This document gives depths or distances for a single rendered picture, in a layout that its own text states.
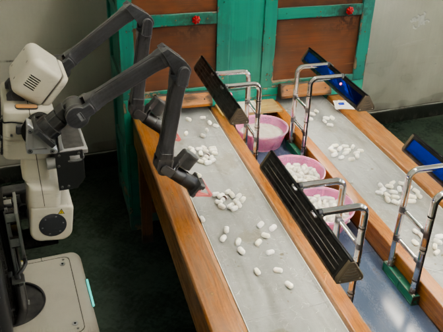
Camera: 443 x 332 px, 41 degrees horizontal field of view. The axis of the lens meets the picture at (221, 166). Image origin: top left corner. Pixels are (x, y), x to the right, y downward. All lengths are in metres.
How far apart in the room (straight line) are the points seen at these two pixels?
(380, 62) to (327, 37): 1.46
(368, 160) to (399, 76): 2.11
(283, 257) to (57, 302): 1.06
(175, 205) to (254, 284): 0.52
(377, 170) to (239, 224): 0.77
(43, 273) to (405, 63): 3.18
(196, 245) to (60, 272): 0.89
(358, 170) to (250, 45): 0.89
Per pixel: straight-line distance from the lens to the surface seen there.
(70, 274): 2.86
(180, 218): 2.31
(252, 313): 1.96
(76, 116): 2.02
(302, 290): 2.06
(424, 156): 2.23
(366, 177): 2.72
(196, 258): 2.11
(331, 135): 3.04
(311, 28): 3.27
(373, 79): 4.76
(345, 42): 3.38
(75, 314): 2.66
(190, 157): 2.22
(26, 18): 3.74
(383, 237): 2.32
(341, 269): 1.62
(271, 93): 3.29
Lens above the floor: 2.10
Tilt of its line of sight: 30 degrees down
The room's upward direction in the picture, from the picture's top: 2 degrees clockwise
